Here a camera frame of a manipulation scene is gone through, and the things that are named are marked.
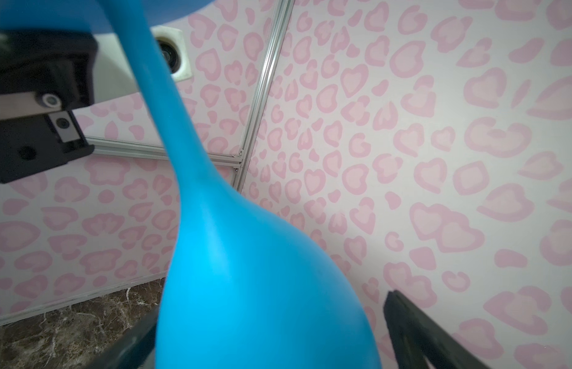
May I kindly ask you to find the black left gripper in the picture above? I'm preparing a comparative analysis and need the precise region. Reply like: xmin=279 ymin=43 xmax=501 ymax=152
xmin=0 ymin=29 xmax=98 ymax=184

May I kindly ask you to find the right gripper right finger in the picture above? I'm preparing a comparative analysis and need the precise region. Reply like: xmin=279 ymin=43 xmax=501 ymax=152
xmin=383 ymin=291 xmax=488 ymax=369

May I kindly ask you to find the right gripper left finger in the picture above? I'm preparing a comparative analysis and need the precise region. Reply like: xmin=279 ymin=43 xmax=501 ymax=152
xmin=86 ymin=307 xmax=159 ymax=369

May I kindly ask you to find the blue wine glass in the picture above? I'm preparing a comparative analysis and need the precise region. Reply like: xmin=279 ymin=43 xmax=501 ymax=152
xmin=0 ymin=1 xmax=381 ymax=368

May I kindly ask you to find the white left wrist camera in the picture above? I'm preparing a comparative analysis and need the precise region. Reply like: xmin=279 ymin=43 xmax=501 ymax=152
xmin=89 ymin=25 xmax=194 ymax=105

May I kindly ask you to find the left aluminium frame beam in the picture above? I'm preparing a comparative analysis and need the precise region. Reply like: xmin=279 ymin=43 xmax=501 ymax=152
xmin=75 ymin=1 xmax=279 ymax=203

